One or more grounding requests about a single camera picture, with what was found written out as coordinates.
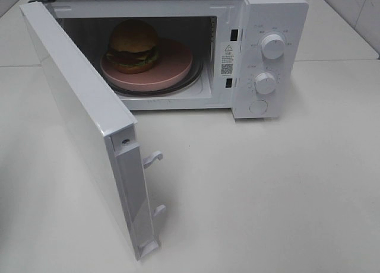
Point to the pink round plate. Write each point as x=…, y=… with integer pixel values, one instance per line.
x=174, y=63

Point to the round door release button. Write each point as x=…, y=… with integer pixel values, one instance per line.
x=258, y=108

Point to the white microwave door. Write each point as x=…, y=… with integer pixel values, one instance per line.
x=101, y=127

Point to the burger with lettuce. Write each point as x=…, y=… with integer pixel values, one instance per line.
x=133, y=47

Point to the glass microwave turntable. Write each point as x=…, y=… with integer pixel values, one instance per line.
x=192, y=76

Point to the lower white timer knob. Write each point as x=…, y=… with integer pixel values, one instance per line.
x=265, y=83

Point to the white microwave oven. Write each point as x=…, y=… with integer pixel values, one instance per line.
x=225, y=35

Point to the upper white power knob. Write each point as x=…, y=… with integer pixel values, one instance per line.
x=272, y=46

